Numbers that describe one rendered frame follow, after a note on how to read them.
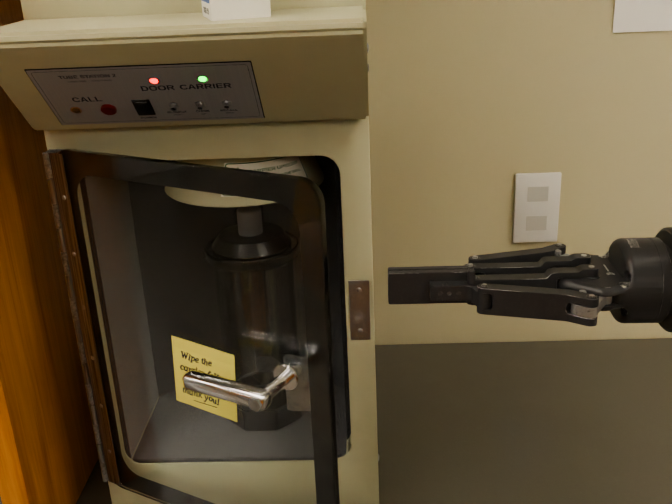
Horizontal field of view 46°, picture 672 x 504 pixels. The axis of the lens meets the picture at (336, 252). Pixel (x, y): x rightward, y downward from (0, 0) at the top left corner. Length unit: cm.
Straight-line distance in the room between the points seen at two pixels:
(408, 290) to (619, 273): 18
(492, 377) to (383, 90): 46
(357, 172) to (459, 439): 45
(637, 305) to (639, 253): 4
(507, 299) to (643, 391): 59
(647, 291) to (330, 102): 32
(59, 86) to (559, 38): 75
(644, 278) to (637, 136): 61
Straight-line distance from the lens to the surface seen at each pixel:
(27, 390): 92
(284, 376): 72
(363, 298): 84
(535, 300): 68
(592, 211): 131
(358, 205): 80
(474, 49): 121
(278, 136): 78
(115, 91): 73
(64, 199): 83
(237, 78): 70
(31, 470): 94
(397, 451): 107
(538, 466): 106
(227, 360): 77
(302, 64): 68
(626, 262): 71
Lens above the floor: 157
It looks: 22 degrees down
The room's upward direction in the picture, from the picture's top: 3 degrees counter-clockwise
